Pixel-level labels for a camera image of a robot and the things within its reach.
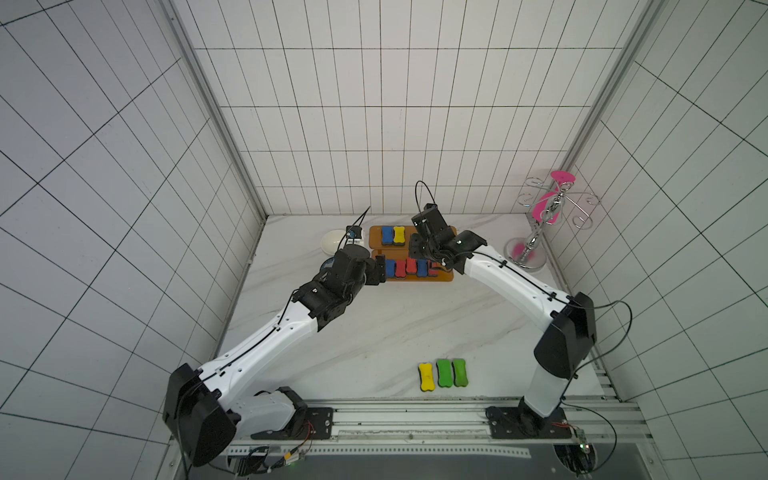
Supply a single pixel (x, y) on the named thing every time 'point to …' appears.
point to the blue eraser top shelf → (387, 235)
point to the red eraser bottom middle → (411, 265)
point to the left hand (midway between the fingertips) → (367, 262)
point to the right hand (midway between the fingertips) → (404, 246)
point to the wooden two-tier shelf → (393, 242)
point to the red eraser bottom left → (400, 268)
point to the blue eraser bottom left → (390, 267)
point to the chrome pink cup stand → (561, 197)
